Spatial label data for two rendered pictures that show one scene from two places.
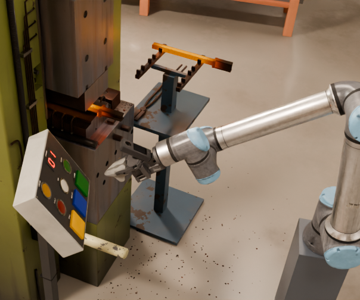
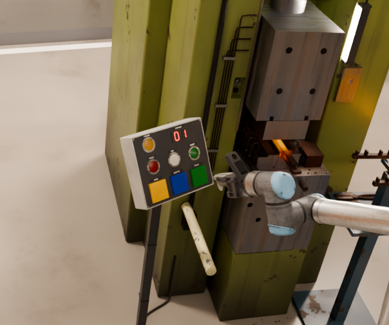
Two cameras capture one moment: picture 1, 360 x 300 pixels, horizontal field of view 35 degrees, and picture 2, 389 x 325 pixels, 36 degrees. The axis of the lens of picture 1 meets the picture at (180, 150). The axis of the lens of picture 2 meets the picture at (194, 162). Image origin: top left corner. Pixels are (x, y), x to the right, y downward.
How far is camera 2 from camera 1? 124 cm
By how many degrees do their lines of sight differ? 42
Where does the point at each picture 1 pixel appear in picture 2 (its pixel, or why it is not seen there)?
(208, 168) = (276, 216)
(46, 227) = (131, 170)
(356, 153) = not seen: outside the picture
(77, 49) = (268, 76)
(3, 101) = (191, 83)
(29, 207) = (126, 145)
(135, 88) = not seen: outside the picture
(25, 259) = (167, 236)
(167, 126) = not seen: hidden behind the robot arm
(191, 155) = (266, 193)
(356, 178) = (387, 314)
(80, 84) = (262, 109)
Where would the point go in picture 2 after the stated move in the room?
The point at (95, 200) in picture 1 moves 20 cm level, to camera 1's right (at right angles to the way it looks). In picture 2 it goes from (240, 228) to (266, 256)
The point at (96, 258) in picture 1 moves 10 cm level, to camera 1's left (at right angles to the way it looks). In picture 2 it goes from (226, 289) to (214, 275)
